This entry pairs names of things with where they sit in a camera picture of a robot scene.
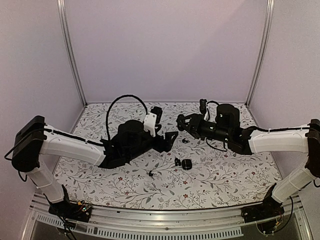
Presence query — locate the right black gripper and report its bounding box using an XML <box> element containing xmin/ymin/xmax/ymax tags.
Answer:
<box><xmin>176</xmin><ymin>113</ymin><xmax>231</xmax><ymax>144</ymax></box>

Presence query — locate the right black braided cable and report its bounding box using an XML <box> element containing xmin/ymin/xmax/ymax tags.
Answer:
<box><xmin>205</xmin><ymin>100</ymin><xmax>228</xmax><ymax>152</ymax></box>

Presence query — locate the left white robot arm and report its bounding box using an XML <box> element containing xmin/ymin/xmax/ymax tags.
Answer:
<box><xmin>4</xmin><ymin>115</ymin><xmax>178</xmax><ymax>217</ymax></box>

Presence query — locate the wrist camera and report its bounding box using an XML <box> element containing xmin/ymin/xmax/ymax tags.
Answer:
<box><xmin>143</xmin><ymin>106</ymin><xmax>163</xmax><ymax>138</ymax></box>
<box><xmin>199</xmin><ymin>98</ymin><xmax>210</xmax><ymax>121</ymax></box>

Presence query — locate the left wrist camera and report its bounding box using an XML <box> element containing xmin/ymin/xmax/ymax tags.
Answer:
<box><xmin>143</xmin><ymin>106</ymin><xmax>163</xmax><ymax>138</ymax></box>

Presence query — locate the floral patterned table mat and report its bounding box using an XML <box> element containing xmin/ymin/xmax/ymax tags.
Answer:
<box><xmin>51</xmin><ymin>101</ymin><xmax>283</xmax><ymax>210</ymax></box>

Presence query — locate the aluminium frame post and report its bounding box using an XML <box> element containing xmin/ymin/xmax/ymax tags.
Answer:
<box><xmin>56</xmin><ymin>0</ymin><xmax>88</xmax><ymax>107</ymax></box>
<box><xmin>245</xmin><ymin>0</ymin><xmax>275</xmax><ymax>109</ymax></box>

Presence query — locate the left black braided cable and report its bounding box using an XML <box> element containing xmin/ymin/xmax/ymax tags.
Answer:
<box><xmin>106</xmin><ymin>95</ymin><xmax>149</xmax><ymax>141</ymax></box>

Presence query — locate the right aluminium frame post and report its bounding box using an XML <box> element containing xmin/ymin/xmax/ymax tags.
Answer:
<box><xmin>245</xmin><ymin>0</ymin><xmax>275</xmax><ymax>109</ymax></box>

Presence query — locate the black earbud charging case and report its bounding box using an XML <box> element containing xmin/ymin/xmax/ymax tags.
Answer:
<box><xmin>181</xmin><ymin>159</ymin><xmax>193</xmax><ymax>170</ymax></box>

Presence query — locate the black braided cable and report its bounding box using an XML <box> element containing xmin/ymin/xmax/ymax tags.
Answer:
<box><xmin>205</xmin><ymin>100</ymin><xmax>228</xmax><ymax>152</ymax></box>
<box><xmin>106</xmin><ymin>95</ymin><xmax>149</xmax><ymax>141</ymax></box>

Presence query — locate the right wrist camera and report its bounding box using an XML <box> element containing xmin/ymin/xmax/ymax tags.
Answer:
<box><xmin>199</xmin><ymin>98</ymin><xmax>210</xmax><ymax>121</ymax></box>

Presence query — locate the front aluminium rail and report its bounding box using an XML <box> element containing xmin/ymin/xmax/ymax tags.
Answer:
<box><xmin>22</xmin><ymin>193</ymin><xmax>315</xmax><ymax>240</ymax></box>

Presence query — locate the left aluminium frame post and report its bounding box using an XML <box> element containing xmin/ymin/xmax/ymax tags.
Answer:
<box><xmin>56</xmin><ymin>0</ymin><xmax>88</xmax><ymax>107</ymax></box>

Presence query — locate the black ear hook earbud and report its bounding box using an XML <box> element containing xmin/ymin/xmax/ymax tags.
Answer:
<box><xmin>174</xmin><ymin>158</ymin><xmax>182</xmax><ymax>167</ymax></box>

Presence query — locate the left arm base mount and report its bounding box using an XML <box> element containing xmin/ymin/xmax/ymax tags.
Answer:
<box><xmin>47</xmin><ymin>185</ymin><xmax>92</xmax><ymax>223</ymax></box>

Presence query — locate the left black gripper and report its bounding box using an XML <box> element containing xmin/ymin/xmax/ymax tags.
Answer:
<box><xmin>126</xmin><ymin>131</ymin><xmax>179</xmax><ymax>163</ymax></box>

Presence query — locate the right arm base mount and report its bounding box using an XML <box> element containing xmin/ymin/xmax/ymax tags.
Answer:
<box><xmin>241</xmin><ymin>189</ymin><xmax>285</xmax><ymax>235</ymax></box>

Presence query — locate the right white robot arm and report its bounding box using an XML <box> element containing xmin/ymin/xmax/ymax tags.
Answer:
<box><xmin>176</xmin><ymin>100</ymin><xmax>320</xmax><ymax>218</ymax></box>

